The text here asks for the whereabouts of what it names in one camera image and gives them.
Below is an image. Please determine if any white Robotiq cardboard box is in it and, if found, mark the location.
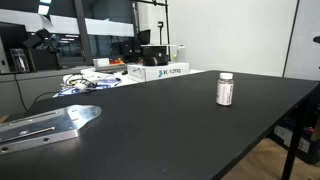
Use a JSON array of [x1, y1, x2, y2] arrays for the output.
[[126, 62, 191, 83]]

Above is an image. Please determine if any black thin cable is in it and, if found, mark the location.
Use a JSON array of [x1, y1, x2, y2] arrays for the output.
[[13, 73, 30, 113]]

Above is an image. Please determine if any small white box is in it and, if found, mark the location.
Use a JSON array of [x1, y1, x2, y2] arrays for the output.
[[92, 57, 111, 69]]

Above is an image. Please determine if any black computer monitor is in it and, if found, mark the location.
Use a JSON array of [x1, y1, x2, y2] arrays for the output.
[[138, 29, 152, 46]]

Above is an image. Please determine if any orange red small object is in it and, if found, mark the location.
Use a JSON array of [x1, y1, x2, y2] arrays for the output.
[[109, 58, 125, 66]]

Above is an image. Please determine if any black vertical frame post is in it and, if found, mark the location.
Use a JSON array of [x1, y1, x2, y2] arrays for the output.
[[73, 0, 95, 65]]

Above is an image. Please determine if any white pill bottle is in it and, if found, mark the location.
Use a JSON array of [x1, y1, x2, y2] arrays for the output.
[[215, 72, 235, 107]]

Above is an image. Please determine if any black storage box with labels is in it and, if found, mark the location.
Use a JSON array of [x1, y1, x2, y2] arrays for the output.
[[272, 109, 320, 165]]

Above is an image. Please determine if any aluminium mounting plate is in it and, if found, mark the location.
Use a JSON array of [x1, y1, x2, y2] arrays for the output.
[[0, 104, 103, 156]]

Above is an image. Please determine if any black table leg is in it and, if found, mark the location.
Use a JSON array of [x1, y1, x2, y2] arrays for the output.
[[280, 99, 308, 180]]

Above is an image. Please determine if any black stand with round head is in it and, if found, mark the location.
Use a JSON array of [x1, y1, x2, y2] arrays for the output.
[[157, 20, 165, 46]]

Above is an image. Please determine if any white cable bundle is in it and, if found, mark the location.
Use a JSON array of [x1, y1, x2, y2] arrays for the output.
[[62, 73, 101, 92]]

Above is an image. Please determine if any blue plastic sheet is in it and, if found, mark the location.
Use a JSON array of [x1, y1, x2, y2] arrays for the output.
[[53, 77, 123, 98]]

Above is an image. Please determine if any black device with grey top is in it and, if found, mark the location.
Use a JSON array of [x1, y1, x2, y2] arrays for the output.
[[140, 44, 170, 67]]

